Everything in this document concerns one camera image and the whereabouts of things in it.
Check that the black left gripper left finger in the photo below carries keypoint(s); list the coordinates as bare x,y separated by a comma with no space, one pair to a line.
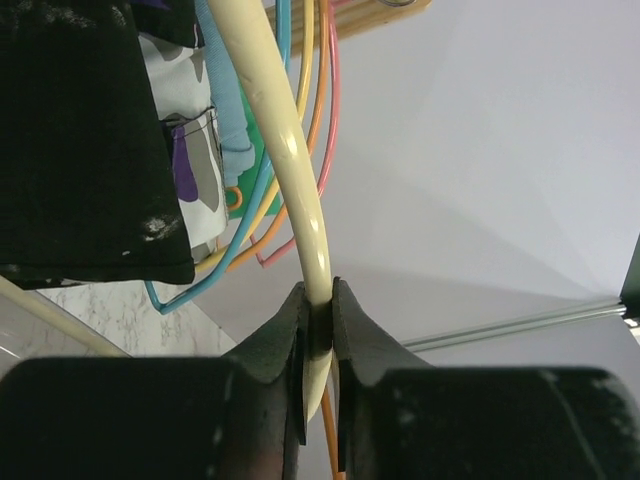
237,416

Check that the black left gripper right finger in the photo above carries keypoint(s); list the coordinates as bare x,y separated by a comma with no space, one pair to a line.
402,418

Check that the cream plastic hanger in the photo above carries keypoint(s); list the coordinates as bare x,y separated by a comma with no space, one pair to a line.
77,114

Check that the clear plastic bin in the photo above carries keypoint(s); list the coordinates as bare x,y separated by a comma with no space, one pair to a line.
24,335

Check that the black white splattered garment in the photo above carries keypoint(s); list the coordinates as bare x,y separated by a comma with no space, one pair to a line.
87,189

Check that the camouflage purple grey garment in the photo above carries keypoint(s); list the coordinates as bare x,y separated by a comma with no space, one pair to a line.
173,50

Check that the wooden clothes rail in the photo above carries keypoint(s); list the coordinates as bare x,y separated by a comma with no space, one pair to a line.
356,17

